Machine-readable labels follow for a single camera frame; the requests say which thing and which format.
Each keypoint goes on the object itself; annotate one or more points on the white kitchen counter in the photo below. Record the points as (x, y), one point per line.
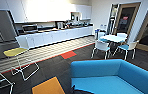
(56, 36)

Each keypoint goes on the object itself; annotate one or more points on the grey waste bin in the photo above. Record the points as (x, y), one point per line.
(97, 34)

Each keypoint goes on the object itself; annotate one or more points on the silver kettle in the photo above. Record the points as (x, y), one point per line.
(60, 25)

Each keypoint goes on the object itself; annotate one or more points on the black coffee machine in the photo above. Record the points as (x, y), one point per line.
(75, 16)

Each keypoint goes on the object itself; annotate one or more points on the narrow white upper cabinets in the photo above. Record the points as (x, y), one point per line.
(83, 11)

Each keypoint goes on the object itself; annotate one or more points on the white square table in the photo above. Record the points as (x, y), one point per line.
(113, 38)

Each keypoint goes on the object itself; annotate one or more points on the orange robot chest plate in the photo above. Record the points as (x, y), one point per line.
(48, 86)

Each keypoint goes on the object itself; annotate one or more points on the black microwave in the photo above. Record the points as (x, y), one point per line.
(30, 28)

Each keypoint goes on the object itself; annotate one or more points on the blue sofa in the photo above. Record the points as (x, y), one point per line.
(116, 78)

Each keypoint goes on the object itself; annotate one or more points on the white chair with blue seat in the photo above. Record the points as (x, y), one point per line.
(127, 47)

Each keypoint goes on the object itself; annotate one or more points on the wide white upper cabinets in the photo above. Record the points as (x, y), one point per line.
(20, 10)

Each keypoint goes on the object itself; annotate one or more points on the grey double-door fridge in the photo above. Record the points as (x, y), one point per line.
(1, 25)

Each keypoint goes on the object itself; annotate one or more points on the dark wooden doorway frame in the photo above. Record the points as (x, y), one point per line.
(126, 18)

